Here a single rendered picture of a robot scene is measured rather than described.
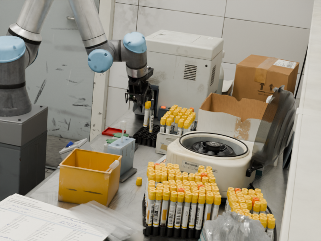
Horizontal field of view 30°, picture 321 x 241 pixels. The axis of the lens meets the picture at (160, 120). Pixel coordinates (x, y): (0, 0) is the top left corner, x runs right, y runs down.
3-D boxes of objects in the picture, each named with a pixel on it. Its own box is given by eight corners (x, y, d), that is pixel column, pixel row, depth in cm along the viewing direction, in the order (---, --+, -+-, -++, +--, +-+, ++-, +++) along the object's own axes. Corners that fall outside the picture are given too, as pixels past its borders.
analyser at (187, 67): (153, 97, 260) (160, 28, 251) (215, 108, 254) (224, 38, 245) (132, 115, 231) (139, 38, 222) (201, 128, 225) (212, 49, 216)
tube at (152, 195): (144, 230, 142) (149, 188, 139) (151, 231, 142) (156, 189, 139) (144, 234, 141) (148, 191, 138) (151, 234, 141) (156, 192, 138)
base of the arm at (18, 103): (-26, 111, 194) (-27, 81, 191) (5, 100, 207) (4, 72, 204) (11, 119, 188) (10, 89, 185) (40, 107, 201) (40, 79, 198)
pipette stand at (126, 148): (115, 166, 180) (118, 135, 177) (136, 171, 178) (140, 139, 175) (100, 177, 171) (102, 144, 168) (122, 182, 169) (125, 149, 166)
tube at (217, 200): (215, 239, 142) (221, 197, 139) (208, 238, 142) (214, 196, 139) (214, 236, 143) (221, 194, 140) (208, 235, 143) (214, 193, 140)
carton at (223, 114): (205, 130, 223) (210, 91, 219) (283, 144, 217) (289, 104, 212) (191, 151, 200) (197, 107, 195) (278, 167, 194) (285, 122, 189)
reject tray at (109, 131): (108, 128, 213) (108, 126, 213) (126, 132, 212) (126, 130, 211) (101, 134, 207) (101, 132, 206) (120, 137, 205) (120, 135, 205)
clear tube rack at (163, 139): (169, 135, 214) (172, 115, 212) (197, 139, 212) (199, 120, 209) (155, 152, 195) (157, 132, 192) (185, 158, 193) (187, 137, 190)
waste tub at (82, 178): (72, 181, 166) (74, 147, 163) (119, 189, 164) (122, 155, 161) (56, 201, 153) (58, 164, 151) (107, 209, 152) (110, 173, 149)
